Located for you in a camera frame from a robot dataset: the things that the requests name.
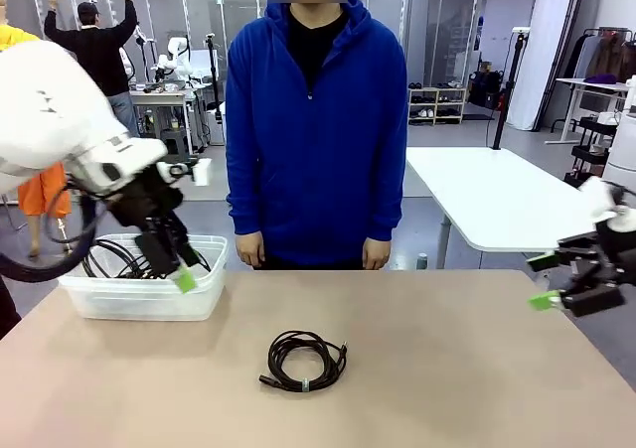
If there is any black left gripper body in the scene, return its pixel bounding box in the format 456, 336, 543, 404
110, 169, 185, 233

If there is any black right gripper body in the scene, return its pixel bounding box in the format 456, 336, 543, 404
592, 216, 636, 286

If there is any black power cable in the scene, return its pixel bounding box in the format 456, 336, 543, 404
80, 238, 146, 281

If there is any black braided cable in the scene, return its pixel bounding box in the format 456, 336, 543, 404
257, 330, 350, 394

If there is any person's right forearm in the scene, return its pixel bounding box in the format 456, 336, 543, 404
226, 159, 265, 238

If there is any person's left forearm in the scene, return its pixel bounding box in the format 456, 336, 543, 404
364, 159, 406, 243

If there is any person's right hand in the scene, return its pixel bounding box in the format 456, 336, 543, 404
236, 232, 266, 269

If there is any person's left hand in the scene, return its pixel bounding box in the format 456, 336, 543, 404
362, 239, 394, 271

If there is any clear plastic storage container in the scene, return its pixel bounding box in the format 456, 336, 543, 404
58, 233, 231, 322

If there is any grey plastic stool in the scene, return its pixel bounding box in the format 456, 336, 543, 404
162, 128, 193, 157

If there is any large white table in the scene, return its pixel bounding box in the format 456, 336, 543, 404
404, 146, 617, 283

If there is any black utility cart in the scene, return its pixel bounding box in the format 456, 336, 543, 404
562, 114, 620, 189

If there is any mannequin in yellow hoodie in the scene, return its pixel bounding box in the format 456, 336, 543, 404
0, 0, 74, 259

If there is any grey workbench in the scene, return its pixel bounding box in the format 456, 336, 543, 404
129, 82, 204, 157

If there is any man in black jacket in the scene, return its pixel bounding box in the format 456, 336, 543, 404
43, 0, 141, 139

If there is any person in blue hoodie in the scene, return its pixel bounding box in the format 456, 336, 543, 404
225, 0, 409, 271

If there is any white desk with purple cloth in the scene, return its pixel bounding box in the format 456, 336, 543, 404
545, 75, 635, 146

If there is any black pole stand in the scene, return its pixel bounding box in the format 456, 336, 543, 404
490, 26, 531, 151

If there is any black bags stack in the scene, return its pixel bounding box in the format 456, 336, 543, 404
468, 60, 509, 111

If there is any wooden shoe shelf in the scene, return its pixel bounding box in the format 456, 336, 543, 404
407, 85, 469, 126

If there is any white folding screen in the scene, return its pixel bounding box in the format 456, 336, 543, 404
505, 0, 588, 132

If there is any clothes rack with coats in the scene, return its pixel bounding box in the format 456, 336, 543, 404
565, 25, 636, 87

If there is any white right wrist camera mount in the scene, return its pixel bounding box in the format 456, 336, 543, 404
577, 176, 621, 224

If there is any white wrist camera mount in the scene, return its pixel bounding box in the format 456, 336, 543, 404
577, 176, 621, 224
157, 156, 214, 188

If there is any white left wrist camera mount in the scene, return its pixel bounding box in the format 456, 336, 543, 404
157, 156, 214, 188

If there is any black left arm cable bundle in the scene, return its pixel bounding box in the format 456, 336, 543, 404
0, 178, 109, 285

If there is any black camera tripod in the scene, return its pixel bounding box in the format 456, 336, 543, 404
205, 33, 224, 122

